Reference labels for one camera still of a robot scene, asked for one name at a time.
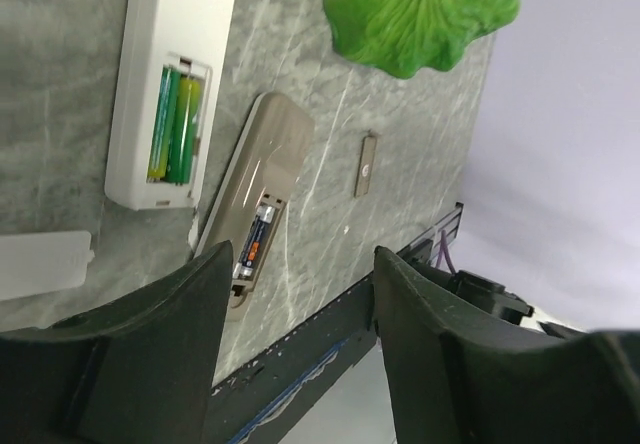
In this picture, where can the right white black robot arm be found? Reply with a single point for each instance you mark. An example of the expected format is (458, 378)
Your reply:
(496, 300)

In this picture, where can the aluminium frame rail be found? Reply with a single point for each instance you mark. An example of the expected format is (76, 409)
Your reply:
(426, 247)

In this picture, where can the white universal AC remote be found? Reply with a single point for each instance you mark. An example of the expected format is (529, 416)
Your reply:
(264, 169)

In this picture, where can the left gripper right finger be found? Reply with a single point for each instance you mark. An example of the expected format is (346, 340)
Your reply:
(457, 374)

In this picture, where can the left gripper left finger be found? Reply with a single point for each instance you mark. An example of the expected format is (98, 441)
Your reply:
(136, 370)

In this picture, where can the long white remote control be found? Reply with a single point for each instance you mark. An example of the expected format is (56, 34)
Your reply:
(190, 35)

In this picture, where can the green napa cabbage half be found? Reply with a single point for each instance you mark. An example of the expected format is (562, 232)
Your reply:
(400, 37)

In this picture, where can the white battery cover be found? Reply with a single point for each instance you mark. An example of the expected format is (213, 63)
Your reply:
(40, 263)

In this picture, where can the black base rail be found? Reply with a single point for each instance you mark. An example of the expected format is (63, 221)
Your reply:
(266, 397)

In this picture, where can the black batteries in remote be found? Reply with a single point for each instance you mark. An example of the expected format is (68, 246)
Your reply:
(255, 241)

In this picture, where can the beige battery cover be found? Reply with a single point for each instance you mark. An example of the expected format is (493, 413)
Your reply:
(365, 165)

